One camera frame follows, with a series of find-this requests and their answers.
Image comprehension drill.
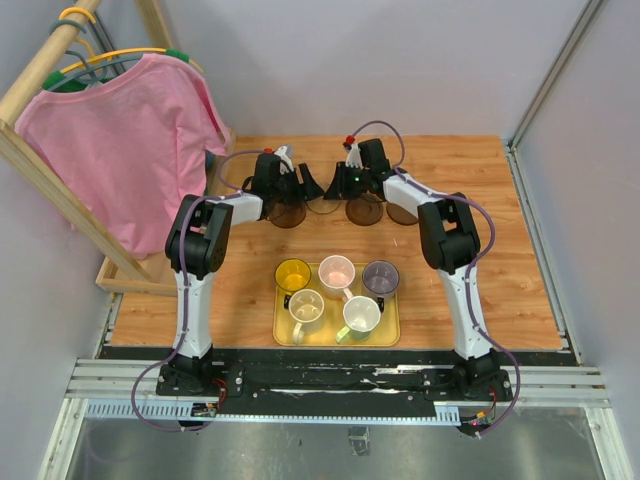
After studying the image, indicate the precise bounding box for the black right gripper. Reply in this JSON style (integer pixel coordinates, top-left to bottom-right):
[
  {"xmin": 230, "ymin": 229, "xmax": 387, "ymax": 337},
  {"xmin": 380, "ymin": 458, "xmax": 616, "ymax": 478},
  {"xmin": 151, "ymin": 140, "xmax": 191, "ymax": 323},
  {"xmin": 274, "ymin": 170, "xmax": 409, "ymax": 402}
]
[{"xmin": 323, "ymin": 162, "xmax": 371, "ymax": 201}]

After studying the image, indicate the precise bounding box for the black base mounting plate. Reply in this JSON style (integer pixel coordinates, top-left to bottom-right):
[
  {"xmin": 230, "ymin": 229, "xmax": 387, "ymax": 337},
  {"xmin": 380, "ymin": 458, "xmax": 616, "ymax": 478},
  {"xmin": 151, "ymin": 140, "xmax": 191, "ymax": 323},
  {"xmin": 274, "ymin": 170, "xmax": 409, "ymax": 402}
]
[{"xmin": 156, "ymin": 348, "xmax": 517, "ymax": 418}]

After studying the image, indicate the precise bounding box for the pink mug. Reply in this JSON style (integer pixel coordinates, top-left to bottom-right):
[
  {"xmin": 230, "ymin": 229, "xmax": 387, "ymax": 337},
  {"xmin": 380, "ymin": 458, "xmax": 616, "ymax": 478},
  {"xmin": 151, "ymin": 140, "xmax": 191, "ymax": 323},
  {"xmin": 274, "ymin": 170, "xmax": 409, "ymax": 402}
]
[{"xmin": 317, "ymin": 255, "xmax": 356, "ymax": 299}]

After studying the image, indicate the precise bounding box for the wooden hanging rod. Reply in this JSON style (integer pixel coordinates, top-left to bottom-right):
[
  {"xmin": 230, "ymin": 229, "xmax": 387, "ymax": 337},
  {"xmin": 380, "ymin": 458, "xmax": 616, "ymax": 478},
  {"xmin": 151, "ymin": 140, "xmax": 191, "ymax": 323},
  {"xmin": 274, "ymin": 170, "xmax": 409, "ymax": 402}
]
[{"xmin": 1, "ymin": 24, "xmax": 79, "ymax": 126}]

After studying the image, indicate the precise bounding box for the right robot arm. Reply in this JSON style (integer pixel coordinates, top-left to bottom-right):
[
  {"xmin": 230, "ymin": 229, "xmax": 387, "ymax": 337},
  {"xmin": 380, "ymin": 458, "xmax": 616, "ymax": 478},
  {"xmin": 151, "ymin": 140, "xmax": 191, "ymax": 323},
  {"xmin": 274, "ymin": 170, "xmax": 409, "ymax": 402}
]
[{"xmin": 324, "ymin": 136, "xmax": 492, "ymax": 361}]

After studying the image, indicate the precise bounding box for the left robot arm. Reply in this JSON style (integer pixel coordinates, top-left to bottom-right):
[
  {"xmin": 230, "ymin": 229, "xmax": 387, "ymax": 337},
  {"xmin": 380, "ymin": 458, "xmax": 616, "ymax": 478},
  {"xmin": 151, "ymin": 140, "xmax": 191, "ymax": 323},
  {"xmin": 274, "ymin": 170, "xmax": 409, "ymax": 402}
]
[{"xmin": 165, "ymin": 145, "xmax": 324, "ymax": 360}]

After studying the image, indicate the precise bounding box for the grey clothes hanger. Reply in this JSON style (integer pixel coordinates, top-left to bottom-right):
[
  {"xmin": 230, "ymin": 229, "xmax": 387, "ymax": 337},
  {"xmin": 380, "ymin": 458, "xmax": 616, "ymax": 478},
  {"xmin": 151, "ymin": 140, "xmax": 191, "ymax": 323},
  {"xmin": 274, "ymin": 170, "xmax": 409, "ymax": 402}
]
[{"xmin": 42, "ymin": 50, "xmax": 142, "ymax": 91}]

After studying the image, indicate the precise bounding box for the yellow transparent cup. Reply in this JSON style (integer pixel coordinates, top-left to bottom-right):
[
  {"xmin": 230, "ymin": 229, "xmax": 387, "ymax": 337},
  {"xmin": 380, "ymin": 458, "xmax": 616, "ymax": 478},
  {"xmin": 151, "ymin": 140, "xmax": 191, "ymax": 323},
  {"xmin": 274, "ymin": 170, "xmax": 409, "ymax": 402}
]
[{"xmin": 274, "ymin": 258, "xmax": 312, "ymax": 293}]

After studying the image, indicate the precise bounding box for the yellow plastic tray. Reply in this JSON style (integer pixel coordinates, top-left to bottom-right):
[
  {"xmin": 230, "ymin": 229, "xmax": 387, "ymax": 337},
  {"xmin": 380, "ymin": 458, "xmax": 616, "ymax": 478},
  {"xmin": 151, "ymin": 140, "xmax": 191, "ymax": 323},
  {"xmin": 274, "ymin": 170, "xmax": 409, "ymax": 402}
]
[{"xmin": 273, "ymin": 287, "xmax": 401, "ymax": 348}]

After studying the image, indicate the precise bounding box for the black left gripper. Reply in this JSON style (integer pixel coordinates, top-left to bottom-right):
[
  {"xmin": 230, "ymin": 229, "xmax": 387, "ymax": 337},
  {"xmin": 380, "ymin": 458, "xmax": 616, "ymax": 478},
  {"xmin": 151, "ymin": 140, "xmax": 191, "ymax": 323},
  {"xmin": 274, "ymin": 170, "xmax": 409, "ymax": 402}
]
[{"xmin": 272, "ymin": 164, "xmax": 325, "ymax": 207}]

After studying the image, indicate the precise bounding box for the purple transparent cup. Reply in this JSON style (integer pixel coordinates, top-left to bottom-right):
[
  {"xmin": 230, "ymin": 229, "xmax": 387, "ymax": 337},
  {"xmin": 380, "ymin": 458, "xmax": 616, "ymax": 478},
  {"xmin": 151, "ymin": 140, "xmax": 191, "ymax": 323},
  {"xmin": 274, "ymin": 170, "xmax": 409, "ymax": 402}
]
[{"xmin": 361, "ymin": 260, "xmax": 400, "ymax": 311}]

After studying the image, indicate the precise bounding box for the white mug green handle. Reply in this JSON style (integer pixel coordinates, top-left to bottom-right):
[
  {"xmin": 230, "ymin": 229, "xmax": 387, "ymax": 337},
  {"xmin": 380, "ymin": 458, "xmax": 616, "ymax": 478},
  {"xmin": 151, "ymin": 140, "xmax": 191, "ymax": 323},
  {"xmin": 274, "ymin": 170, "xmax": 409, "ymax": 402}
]
[{"xmin": 335, "ymin": 296, "xmax": 381, "ymax": 344}]

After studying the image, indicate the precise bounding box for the dark brown coaster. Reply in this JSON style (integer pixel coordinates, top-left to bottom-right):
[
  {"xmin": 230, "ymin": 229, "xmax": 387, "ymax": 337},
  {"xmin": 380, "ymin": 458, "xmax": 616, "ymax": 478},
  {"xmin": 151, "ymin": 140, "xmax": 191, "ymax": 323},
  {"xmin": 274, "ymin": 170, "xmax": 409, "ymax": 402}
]
[
  {"xmin": 268, "ymin": 203, "xmax": 306, "ymax": 229},
  {"xmin": 386, "ymin": 202, "xmax": 418, "ymax": 226},
  {"xmin": 345, "ymin": 198, "xmax": 383, "ymax": 226}
]

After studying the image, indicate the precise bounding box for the pink t-shirt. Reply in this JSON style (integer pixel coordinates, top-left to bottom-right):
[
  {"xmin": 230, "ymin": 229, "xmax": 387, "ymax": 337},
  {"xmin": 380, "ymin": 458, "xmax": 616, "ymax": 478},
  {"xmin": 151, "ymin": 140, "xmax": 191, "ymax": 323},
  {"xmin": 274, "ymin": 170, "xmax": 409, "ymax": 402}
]
[{"xmin": 15, "ymin": 54, "xmax": 229, "ymax": 259}]

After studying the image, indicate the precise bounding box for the beige smiley mug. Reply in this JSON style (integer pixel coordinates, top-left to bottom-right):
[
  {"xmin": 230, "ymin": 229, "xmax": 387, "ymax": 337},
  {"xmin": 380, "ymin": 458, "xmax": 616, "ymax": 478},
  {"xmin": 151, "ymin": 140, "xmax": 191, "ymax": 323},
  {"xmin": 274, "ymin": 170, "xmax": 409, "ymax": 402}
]
[{"xmin": 288, "ymin": 289, "xmax": 325, "ymax": 345}]

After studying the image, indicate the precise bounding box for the yellow clothes hanger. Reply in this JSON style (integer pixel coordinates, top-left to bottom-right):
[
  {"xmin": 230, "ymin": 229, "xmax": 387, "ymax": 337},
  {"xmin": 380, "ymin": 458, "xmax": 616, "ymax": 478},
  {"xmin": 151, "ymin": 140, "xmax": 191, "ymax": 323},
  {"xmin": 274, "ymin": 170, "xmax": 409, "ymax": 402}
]
[{"xmin": 50, "ymin": 1, "xmax": 203, "ymax": 74}]

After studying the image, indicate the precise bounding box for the light woven rattan coaster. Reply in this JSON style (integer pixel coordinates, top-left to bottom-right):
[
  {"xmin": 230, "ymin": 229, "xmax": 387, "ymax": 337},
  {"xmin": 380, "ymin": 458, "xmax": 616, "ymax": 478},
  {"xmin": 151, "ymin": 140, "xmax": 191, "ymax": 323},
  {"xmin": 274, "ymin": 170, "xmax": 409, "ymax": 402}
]
[{"xmin": 306, "ymin": 197, "xmax": 342, "ymax": 215}]

